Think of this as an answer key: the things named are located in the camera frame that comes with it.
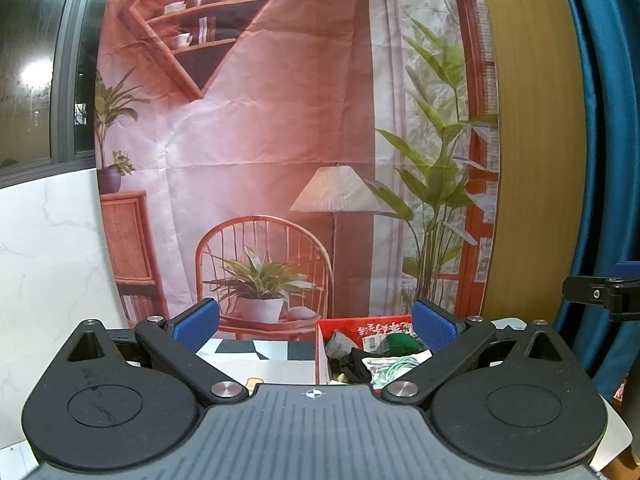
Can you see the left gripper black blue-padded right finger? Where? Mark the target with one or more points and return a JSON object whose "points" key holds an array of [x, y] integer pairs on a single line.
{"points": [[459, 346]]}

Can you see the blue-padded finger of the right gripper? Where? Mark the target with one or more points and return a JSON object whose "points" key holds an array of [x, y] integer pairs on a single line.
{"points": [[626, 269]]}

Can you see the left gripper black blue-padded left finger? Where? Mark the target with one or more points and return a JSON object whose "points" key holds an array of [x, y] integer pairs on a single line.
{"points": [[152, 364]]}

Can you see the grey knitted glove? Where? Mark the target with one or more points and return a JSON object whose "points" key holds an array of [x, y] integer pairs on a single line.
{"points": [[339, 345]]}

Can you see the printed living room backdrop cloth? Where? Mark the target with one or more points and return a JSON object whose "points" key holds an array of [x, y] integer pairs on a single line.
{"points": [[297, 160]]}

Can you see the green white plush item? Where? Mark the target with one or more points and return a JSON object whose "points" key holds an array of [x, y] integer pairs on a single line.
{"points": [[400, 353]]}

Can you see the white cartoon bear table mat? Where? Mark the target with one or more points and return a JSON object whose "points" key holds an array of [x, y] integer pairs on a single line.
{"points": [[282, 362]]}

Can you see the yellow wooden panel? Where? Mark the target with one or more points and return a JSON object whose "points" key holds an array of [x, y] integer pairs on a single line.
{"points": [[542, 126]]}

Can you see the black sleep eye mask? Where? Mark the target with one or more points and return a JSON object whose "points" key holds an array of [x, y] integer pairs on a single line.
{"points": [[355, 369]]}

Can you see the red strawberry cardboard box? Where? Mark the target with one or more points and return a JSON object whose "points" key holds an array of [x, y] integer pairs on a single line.
{"points": [[368, 333]]}

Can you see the blue curtain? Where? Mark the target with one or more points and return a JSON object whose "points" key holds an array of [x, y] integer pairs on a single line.
{"points": [[608, 43]]}

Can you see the dark window frame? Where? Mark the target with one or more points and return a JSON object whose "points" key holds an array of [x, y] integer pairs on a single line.
{"points": [[40, 54]]}

